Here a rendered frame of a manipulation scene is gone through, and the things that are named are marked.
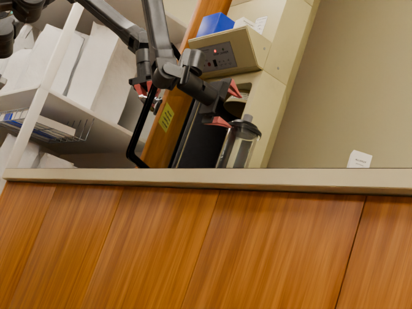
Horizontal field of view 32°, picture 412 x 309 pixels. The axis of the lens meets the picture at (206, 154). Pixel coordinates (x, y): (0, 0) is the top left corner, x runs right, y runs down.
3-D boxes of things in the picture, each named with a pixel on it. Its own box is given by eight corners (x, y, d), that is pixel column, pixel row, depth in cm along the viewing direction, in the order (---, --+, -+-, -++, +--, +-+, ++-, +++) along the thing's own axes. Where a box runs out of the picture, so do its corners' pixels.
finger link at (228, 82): (250, 90, 209) (227, 75, 204) (243, 111, 207) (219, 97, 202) (235, 92, 214) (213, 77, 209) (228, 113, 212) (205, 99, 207)
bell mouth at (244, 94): (249, 125, 254) (254, 111, 256) (283, 122, 240) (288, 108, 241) (213, 103, 245) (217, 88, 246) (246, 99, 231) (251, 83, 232)
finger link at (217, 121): (243, 111, 207) (219, 96, 202) (235, 133, 205) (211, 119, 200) (228, 113, 212) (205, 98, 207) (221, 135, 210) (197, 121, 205)
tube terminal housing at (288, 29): (213, 228, 255) (276, 40, 275) (273, 236, 230) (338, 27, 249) (158, 203, 242) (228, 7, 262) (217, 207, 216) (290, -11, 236)
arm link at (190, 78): (171, 89, 199) (184, 83, 195) (176, 68, 202) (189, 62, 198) (190, 100, 203) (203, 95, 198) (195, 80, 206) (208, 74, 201)
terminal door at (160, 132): (163, 188, 241) (201, 83, 252) (126, 156, 215) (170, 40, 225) (161, 187, 242) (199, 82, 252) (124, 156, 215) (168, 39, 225)
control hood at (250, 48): (203, 80, 254) (211, 54, 257) (263, 69, 228) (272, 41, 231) (178, 64, 248) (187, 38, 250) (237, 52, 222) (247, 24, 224)
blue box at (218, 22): (216, 53, 253) (224, 30, 256) (233, 49, 245) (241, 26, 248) (194, 38, 248) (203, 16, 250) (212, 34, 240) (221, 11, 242)
